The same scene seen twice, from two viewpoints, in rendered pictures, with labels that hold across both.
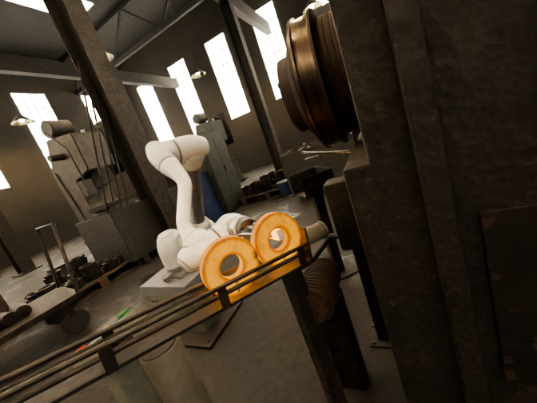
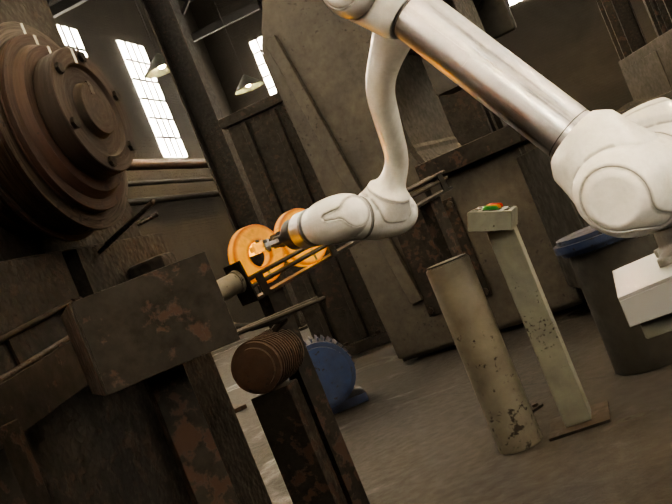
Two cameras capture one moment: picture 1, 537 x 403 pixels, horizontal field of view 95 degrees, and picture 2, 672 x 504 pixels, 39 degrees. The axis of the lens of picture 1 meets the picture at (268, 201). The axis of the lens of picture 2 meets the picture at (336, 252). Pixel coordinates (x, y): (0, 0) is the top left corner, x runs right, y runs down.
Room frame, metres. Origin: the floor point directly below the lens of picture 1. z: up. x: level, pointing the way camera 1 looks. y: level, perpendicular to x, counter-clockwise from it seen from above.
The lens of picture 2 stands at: (3.05, -0.30, 0.64)
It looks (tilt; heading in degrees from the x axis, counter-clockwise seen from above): 0 degrees down; 168
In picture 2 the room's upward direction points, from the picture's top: 22 degrees counter-clockwise
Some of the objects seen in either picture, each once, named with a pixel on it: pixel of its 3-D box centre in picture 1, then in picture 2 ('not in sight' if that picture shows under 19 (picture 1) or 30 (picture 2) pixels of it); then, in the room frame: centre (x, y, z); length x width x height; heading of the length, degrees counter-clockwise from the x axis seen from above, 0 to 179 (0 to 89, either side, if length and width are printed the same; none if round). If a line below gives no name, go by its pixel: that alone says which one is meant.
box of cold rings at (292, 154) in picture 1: (323, 164); not in sight; (3.74, -0.99, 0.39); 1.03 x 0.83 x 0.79; 67
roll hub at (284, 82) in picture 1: (296, 95); (88, 112); (1.03, -0.25, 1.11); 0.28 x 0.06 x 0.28; 153
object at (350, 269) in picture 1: (324, 223); (216, 502); (1.56, -0.30, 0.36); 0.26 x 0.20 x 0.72; 8
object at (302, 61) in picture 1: (320, 85); (50, 131); (0.98, -0.34, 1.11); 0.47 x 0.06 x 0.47; 153
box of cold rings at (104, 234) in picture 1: (141, 225); not in sight; (3.89, 2.03, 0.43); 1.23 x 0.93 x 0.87; 151
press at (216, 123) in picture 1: (219, 149); not in sight; (9.11, 1.03, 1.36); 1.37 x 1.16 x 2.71; 53
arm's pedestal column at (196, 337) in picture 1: (196, 303); not in sight; (1.49, 0.68, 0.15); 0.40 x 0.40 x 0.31; 62
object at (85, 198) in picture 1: (98, 181); not in sight; (5.56, 3.31, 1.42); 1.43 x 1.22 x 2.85; 68
